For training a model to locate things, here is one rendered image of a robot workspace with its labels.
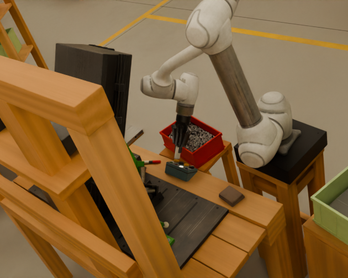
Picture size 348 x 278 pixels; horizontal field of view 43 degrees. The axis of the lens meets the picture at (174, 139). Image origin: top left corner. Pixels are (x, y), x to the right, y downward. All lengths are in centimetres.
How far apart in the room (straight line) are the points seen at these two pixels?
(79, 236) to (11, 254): 210
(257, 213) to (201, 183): 34
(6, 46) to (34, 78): 331
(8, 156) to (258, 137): 101
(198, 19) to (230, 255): 96
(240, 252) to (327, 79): 268
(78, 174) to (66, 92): 47
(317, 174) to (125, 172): 143
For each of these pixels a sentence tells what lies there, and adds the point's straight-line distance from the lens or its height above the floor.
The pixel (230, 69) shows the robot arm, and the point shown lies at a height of 151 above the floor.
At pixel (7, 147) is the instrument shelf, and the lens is 180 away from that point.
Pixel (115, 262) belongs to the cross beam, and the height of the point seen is 127.
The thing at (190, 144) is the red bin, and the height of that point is 88.
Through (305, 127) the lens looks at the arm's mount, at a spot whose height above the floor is 94.
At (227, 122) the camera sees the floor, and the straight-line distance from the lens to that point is 399.
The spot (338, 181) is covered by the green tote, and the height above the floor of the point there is 93.
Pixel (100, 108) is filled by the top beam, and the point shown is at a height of 189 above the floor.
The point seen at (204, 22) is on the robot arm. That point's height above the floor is 174.
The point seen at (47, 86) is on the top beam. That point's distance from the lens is 114.
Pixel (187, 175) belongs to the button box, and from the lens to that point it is 221.
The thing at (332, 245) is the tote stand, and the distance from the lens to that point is 205.
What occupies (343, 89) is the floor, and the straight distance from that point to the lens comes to 419.
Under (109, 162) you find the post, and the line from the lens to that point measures 113.
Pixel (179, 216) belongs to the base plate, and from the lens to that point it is 209.
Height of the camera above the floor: 243
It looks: 38 degrees down
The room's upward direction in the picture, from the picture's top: 19 degrees counter-clockwise
